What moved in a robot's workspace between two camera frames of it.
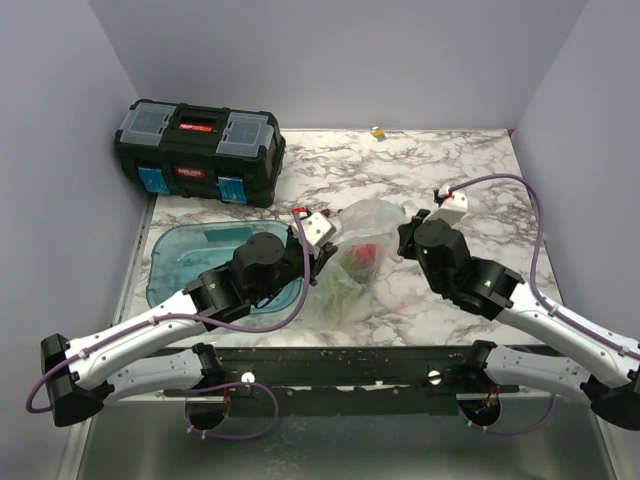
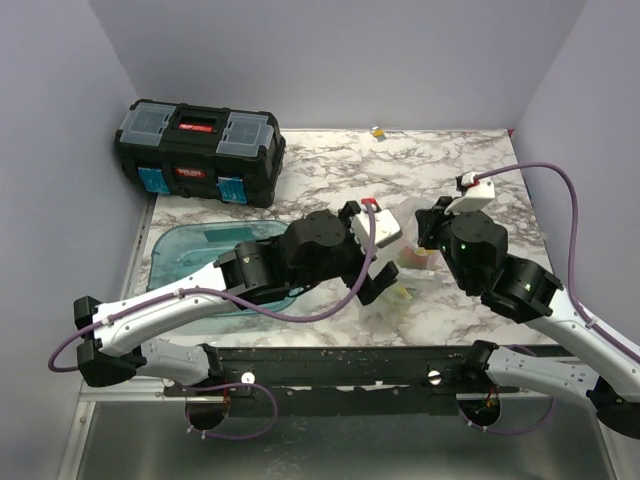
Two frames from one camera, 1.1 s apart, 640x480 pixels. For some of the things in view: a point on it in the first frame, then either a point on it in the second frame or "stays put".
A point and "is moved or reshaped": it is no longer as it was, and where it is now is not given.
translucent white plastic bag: x=366 y=237 is moved or reshaped
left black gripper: x=315 y=265 → x=370 y=286
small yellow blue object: x=378 y=133 stays put
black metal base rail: x=358 y=380 stays put
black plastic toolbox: x=204 y=152 stays put
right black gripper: x=407 y=234 → x=429 y=220
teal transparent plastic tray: x=182 y=253 stays put
